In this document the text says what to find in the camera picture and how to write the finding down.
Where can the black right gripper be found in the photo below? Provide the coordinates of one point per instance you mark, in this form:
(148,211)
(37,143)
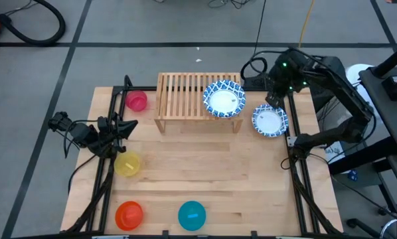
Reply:
(289,74)

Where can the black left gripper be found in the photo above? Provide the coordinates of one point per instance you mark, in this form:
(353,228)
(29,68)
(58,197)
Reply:
(108,132)

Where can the blue patterned paper bowl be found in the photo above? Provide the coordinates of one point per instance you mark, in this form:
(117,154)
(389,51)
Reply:
(223,99)
(269,121)

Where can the pink plastic bowl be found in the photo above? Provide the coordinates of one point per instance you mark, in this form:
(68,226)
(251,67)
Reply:
(136,100)

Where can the yellow plastic bowl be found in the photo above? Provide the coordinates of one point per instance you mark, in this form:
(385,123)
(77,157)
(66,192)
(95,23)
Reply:
(128,165)

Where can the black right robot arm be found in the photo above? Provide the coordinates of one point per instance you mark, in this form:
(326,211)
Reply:
(348,96)

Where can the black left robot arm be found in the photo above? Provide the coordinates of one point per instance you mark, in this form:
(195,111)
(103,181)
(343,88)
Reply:
(80,134)

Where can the wooden slatted shelf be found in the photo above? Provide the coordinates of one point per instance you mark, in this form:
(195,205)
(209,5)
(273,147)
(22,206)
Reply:
(178,96)

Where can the white paper sheet with writing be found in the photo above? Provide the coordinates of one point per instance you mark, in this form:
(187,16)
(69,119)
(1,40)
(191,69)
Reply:
(334,154)

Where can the orange plastic bowl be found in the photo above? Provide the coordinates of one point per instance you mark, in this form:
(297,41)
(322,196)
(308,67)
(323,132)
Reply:
(129,215)

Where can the white plastic bag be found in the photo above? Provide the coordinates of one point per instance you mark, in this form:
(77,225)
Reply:
(359,71)

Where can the small blue tag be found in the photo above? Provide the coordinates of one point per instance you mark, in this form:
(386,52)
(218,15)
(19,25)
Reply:
(353,175)

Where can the teal plastic bowl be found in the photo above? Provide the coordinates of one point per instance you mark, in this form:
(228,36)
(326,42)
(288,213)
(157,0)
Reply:
(192,215)

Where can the black equipment cart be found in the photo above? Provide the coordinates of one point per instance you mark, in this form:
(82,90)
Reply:
(394,116)

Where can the black box with pink label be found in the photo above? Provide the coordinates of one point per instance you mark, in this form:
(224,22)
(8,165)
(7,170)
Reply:
(396,88)

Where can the black aluminium table frame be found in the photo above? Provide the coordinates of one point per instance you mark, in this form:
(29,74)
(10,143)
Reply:
(117,89)

